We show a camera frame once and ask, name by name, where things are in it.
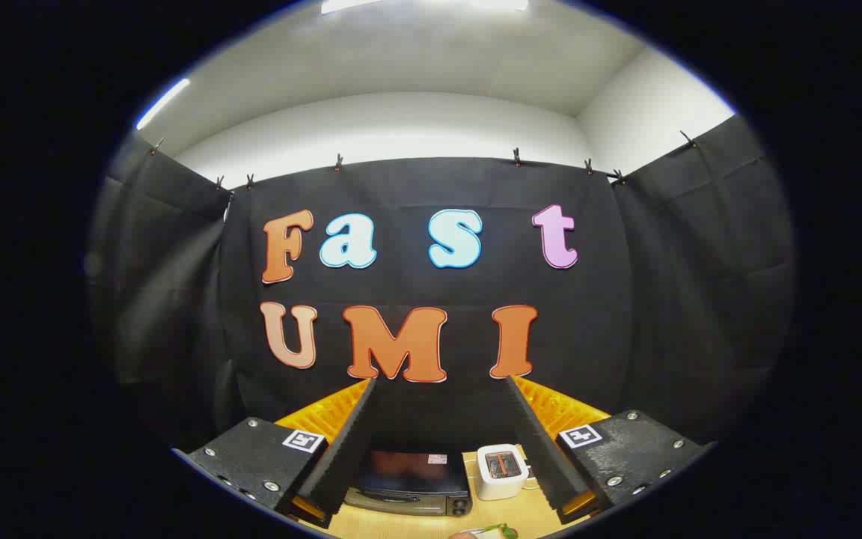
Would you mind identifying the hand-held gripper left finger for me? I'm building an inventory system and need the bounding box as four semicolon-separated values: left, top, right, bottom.
173;378;379;529

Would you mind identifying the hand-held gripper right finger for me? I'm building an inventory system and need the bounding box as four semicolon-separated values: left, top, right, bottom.
506;374;716;526

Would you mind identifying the black toaster oven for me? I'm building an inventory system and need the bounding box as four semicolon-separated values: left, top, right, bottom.
343;449;474;518

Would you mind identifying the lettuce sandwich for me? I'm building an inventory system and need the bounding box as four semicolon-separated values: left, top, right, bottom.
450;523;519;539

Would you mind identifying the white toaster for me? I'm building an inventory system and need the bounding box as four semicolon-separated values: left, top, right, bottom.
476;444;530;501

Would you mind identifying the row of black cloth clips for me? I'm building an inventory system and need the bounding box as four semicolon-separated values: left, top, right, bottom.
148;129;701;192

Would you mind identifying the long ceiling light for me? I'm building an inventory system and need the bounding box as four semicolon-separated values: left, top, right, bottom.
319;0;531;15

